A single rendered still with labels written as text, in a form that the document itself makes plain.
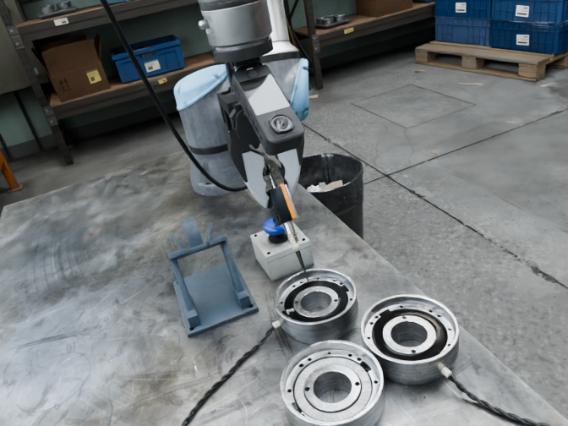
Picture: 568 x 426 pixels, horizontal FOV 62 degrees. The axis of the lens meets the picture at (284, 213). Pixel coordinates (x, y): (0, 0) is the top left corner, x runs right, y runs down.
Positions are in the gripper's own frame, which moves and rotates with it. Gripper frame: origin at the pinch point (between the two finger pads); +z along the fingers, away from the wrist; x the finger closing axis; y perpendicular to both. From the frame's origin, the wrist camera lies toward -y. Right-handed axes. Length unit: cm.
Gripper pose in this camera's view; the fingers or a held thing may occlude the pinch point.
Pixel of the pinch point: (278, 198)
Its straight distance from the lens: 63.9
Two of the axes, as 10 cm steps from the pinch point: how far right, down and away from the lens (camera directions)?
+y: -3.4, -4.3, 8.4
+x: -9.2, 3.2, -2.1
